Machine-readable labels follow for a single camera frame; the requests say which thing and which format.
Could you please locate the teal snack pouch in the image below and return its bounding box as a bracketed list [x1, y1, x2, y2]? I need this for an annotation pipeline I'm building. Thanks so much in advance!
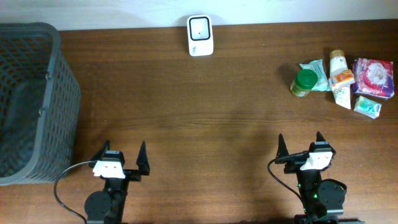
[299, 59, 331, 91]

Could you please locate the white barcode scanner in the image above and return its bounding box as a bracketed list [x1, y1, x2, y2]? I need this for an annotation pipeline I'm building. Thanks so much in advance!
[187, 15, 214, 57]

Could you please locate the grey plastic basket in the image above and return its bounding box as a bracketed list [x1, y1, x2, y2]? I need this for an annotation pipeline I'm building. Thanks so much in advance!
[1, 22, 81, 185]

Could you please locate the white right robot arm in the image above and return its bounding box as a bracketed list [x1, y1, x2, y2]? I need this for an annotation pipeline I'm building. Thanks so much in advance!
[267, 132, 362, 224]

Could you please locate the teal Kleenex tissue pack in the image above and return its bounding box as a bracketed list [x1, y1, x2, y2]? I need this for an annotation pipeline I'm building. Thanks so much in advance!
[354, 96, 382, 119]

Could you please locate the white cream tube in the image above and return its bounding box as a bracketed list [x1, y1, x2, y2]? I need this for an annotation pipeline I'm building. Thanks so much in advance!
[330, 50, 351, 110]

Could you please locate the green lid jar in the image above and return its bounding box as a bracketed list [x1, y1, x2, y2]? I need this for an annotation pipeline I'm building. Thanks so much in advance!
[290, 69, 318, 97]

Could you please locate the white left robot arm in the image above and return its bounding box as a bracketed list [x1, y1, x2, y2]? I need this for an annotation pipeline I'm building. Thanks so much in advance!
[84, 140, 150, 224]

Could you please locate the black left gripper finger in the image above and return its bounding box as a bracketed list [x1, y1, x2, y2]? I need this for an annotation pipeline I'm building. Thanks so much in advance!
[136, 141, 150, 174]
[90, 140, 110, 162]

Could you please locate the orange Kleenex tissue pack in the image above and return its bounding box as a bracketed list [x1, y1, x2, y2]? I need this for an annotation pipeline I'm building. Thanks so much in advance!
[328, 70, 355, 91]

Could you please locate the red purple package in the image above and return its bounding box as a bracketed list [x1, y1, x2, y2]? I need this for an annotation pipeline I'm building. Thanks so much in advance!
[351, 58, 395, 100]

